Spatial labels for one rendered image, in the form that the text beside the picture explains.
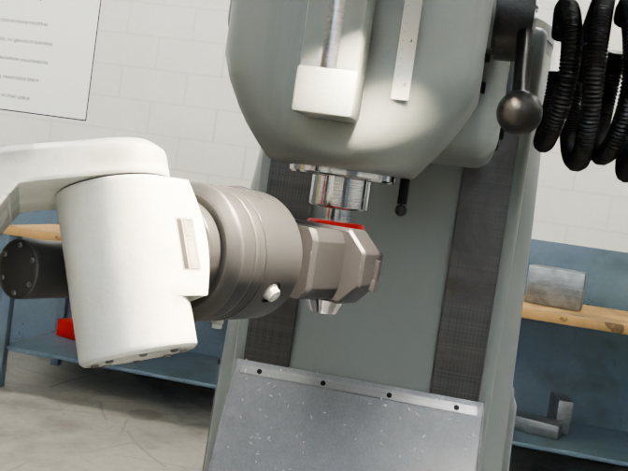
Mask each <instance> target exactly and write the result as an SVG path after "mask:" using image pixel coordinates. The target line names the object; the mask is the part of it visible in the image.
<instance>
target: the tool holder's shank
mask: <svg viewBox="0 0 628 471"><path fill-rule="evenodd" d="M319 207H323V212H322V218H323V219H324V220H327V221H338V222H345V223H350V219H351V212H352V211H357V210H350V209H343V208H336V207H325V206H319Z"/></svg>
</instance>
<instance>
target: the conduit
mask: <svg viewBox="0 0 628 471"><path fill-rule="evenodd" d="M615 1H616V0H592V1H591V2H590V5H589V8H588V11H587V14H586V17H585V20H584V23H583V25H582V16H581V11H580V7H579V4H578V2H577V1H576V0H558V1H557V3H556V5H555V7H554V10H553V15H552V16H553V17H552V26H551V27H552V28H551V37H552V39H554V40H555V41H557V42H561V51H560V53H561V55H560V58H561V59H560V62H559V67H558V68H559V69H560V70H558V71H549V72H548V73H549V74H548V75H547V77H548V78H547V82H546V83H547V85H546V88H547V89H546V90H545V91H546V92H545V93H544V94H545V95H544V97H545V98H544V99H543V100H544V102H543V105H542V107H543V116H542V120H541V122H540V124H539V125H538V126H537V128H536V131H535V136H534V140H533V142H534V147H535V149H536V150H537V151H538V152H548V151H549V150H552V148H553V147H554V146H555V144H556V142H557V140H558V138H559V137H560V149H561V155H562V159H563V161H564V165H565V166H566V167H567V168H568V169H569V170H570V171H575V172H579V171H581V170H583V169H585V168H587V166H588V165H589V163H590V161H593V162H594V163H595V164H599V165H606V164H609V163H611V162H613V161H614V160H615V173H616V176H617V179H618V180H620V181H622V182H628V0H619V2H618V4H617V5H616V7H615V12H614V6H615ZM613 12H614V16H613ZM612 18H613V20H612ZM612 21H614V24H616V25H617V26H618V27H620V28H621V38H622V50H607V49H608V48H609V46H608V45H609V42H608V41H609V40H610V39H609V38H610V34H611V32H610V31H611V26H612V25H611V24H612ZM620 82H621V84H620ZM620 85H621V86H620ZM619 86H620V88H621V89H620V90H619V92H620V94H619V98H618V102H617V105H616V109H615V108H614V106H615V103H616V101H615V100H616V99H617V98H616V96H618V95H617V93H618V89H619ZM580 101H581V102H580ZM614 109H615V113H614V116H613V114H612V113H613V112H614V111H613V110H614ZM612 116H613V120H612ZM611 120H612V122H611Z"/></svg>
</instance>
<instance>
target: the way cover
mask: <svg viewBox="0 0 628 471"><path fill-rule="evenodd" d="M245 369H247V370H246V373H245ZM280 369H281V370H282V371H280ZM269 375H270V376H269ZM246 378H247V379H246ZM269 382H270V384H267V383H269ZM275 385H276V386H275ZM274 386H275V387H274ZM273 387H274V388H273ZM258 389H261V390H260V391H258ZM278 393H280V396H279V394H278ZM270 394H271V395H273V397H271V396H269V395H270ZM380 397H382V400H380ZM441 397H444V398H441ZM242 398H243V401H242ZM436 398H437V400H436ZM284 401H286V402H284ZM303 402H304V404H303ZM368 403H371V404H372V405H369V404H368ZM456 403H458V404H456ZM288 405H289V407H288ZM382 405H386V406H384V407H383V406H382ZM287 407H288V408H287ZM408 408H409V409H410V410H408ZM259 409H261V411H260V410H259ZM485 410H486V403H480V402H476V401H470V400H465V399H460V398H455V397H449V396H444V395H439V394H433V393H428V392H419V391H413V390H409V389H403V388H398V387H393V386H388V385H382V384H377V383H372V382H367V381H361V380H357V379H351V378H342V377H337V376H331V375H326V374H321V373H318V374H317V373H315V372H310V371H305V370H300V369H294V368H290V367H284V366H279V365H273V364H264V363H259V362H254V361H249V360H247V361H246V360H243V359H238V358H235V365H234V369H233V373H232V376H231V380H230V384H229V388H228V391H227V394H226V398H225V402H224V406H223V410H222V414H221V420H220V424H219V427H218V431H217V434H216V438H215V442H214V446H213V450H212V453H211V457H210V460H209V464H208V468H207V471H282V470H283V469H284V471H478V462H479V455H480V447H481V439H482V432H483V424H484V418H485ZM323 412H326V413H323ZM416 413H418V414H416ZM450 414H453V415H450ZM239 415H241V419H240V417H239ZM264 415H265V416H266V417H267V418H266V417H265V416H264ZM418 415H420V416H418ZM311 416H312V419H311ZM399 417H400V418H401V419H400V418H399ZM449 419H450V420H449ZM458 420H460V421H458ZM344 424H346V425H345V426H344ZM271 426H272V429H271ZM381 430H382V432H381ZM467 432H469V433H470V435H469V434H468V433H467ZM342 433H344V435H342ZM257 434H258V435H257ZM300 434H301V435H300ZM472 434H474V435H475V436H473V435H472ZM424 435H425V437H423V436H424ZM252 436H253V437H252ZM468 436H469V437H470V439H469V438H467V437H468ZM250 437H251V438H250ZM254 437H257V438H254ZM259 437H260V438H261V439H259ZM268 437H270V438H268ZM267 438H268V439H269V440H271V441H269V440H268V439H267ZM355 438H356V440H355ZM303 441H305V443H303ZM249 442H251V443H253V444H252V445H251V444H250V443H249ZM379 442H380V443H381V444H382V445H381V444H380V443H379ZM227 446H228V447H229V449H228V448H227ZM415 448H416V449H415ZM464 448H466V450H464ZM414 449H415V451H414ZM421 450H422V451H423V452H426V453H423V452H421ZM257 451H259V452H257ZM256 453H260V455H259V454H256ZM303 453H304V454H303ZM399 455H401V457H399ZM418 457H419V458H420V459H418ZM434 458H435V459H434ZM433 459H434V460H433ZM255 461H257V463H255ZM275 468H276V469H275ZM290 468H291V469H290ZM288 469H290V470H288Z"/></svg>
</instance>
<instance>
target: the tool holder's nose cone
mask: <svg viewBox="0 0 628 471"><path fill-rule="evenodd" d="M307 304H308V307H309V310H311V311H314V312H318V313H322V314H336V313H337V312H338V310H339V309H340V308H341V307H342V306H343V304H337V303H332V302H328V301H323V300H318V299H307Z"/></svg>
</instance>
